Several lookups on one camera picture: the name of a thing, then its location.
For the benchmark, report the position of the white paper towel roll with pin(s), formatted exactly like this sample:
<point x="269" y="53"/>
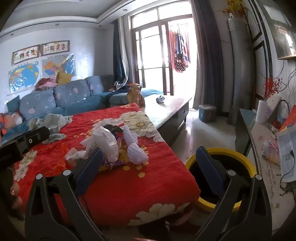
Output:
<point x="261" y="112"/>

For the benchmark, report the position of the white plastic bag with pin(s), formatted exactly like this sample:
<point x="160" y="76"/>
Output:
<point x="106" y="141"/>

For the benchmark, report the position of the grey standing air conditioner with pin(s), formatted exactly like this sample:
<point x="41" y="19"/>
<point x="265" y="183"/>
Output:
<point x="239" y="69"/>

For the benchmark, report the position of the white foam fruit net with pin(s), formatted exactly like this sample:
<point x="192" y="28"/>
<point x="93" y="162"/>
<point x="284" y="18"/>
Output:
<point x="130" y="136"/>
<point x="138" y="155"/>

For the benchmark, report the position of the blue lidded bucket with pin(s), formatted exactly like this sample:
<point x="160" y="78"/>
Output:
<point x="207" y="113"/>

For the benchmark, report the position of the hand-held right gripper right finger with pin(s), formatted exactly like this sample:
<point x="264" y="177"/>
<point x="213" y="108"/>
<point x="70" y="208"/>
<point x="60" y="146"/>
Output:
<point x="208" y="169"/>

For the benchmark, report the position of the white box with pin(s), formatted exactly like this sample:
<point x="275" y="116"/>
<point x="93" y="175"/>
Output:
<point x="274" y="104"/>

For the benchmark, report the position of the small dark object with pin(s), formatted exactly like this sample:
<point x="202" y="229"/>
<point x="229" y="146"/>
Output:
<point x="160" y="99"/>

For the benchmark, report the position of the dark snack wrapper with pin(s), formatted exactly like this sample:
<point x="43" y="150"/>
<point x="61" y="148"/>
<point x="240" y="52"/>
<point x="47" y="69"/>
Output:
<point x="113" y="128"/>

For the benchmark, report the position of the dark clothes heap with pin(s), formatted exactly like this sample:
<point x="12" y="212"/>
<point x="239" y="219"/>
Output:
<point x="121" y="87"/>

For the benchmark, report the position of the framed embroidery picture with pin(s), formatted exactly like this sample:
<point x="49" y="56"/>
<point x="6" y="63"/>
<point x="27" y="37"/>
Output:
<point x="55" y="48"/>
<point x="25" y="55"/>

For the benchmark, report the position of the blue patterned sofa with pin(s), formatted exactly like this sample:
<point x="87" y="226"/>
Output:
<point x="69" y="92"/>

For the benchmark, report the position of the hanging laundry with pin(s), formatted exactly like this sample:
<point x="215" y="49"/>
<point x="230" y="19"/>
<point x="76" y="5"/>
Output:
<point x="180" y="51"/>

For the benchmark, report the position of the wooden coffee table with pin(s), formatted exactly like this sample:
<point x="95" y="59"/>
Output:
<point x="166" y="115"/>

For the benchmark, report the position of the yellow cushion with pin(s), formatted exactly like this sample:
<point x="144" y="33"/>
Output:
<point x="63" y="78"/>

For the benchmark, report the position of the colourful country map poster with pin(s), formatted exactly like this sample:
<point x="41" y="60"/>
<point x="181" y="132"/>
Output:
<point x="55" y="66"/>

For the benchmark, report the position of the grey-green cloth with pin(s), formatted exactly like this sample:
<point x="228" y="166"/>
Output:
<point x="53" y="122"/>

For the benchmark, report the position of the yellow artificial flowers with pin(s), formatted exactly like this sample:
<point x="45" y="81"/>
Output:
<point x="231" y="7"/>

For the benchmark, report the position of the yellow round trash bin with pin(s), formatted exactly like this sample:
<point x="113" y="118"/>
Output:
<point x="245" y="160"/>

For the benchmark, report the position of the white paper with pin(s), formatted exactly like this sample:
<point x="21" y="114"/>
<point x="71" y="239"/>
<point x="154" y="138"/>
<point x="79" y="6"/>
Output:
<point x="75" y="155"/>

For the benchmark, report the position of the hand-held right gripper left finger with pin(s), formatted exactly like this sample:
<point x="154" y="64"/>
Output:
<point x="92" y="166"/>

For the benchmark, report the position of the purple snack wrapper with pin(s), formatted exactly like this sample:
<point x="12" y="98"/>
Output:
<point x="115" y="165"/>

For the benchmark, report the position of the dark blue curtain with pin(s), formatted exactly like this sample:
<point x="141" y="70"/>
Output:
<point x="119" y="53"/>

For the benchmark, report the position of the red floral blanket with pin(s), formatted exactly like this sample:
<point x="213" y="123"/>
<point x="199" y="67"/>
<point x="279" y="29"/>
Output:
<point x="138" y="192"/>

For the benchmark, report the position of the orange patterned cushion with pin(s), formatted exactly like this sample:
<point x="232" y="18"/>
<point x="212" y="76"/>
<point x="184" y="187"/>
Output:
<point x="10" y="122"/>

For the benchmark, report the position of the grey purple curtain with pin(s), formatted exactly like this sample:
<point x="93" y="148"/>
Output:
<point x="205" y="53"/>

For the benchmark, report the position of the balcony sliding door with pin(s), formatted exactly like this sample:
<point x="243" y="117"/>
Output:
<point x="161" y="30"/>

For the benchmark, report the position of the blue white booklet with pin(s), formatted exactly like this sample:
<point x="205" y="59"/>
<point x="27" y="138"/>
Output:
<point x="286" y="153"/>

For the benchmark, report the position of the dark teal cushion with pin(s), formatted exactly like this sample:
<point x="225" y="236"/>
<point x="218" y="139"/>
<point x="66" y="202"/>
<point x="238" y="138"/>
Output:
<point x="13" y="104"/>

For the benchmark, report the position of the world map poster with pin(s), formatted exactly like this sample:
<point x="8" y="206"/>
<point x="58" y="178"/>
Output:
<point x="24" y="77"/>

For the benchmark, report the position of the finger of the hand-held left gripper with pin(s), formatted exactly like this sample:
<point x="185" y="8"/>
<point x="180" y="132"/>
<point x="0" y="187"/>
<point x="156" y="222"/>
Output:
<point x="34" y="138"/>

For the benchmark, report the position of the red flat box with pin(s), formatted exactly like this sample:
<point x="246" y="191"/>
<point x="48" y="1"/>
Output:
<point x="289" y="122"/>

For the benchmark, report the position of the pile of pink clothes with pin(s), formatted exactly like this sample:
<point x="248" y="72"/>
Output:
<point x="46" y="83"/>

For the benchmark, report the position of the wall-mounted television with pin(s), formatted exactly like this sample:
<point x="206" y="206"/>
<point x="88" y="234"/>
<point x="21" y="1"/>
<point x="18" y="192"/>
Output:
<point x="281" y="34"/>

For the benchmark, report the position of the person's left hand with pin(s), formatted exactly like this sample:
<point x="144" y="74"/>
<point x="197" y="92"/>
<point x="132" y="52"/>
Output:
<point x="17" y="194"/>

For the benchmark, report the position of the glass-top television cabinet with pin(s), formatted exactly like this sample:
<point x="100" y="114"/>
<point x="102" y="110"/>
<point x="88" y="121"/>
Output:
<point x="244" y="134"/>

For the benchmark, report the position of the colour swatch cards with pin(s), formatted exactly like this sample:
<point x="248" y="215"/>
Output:
<point x="270" y="150"/>

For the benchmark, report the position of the brown paper bag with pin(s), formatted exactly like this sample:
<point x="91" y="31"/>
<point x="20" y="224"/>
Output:
<point x="135" y="96"/>

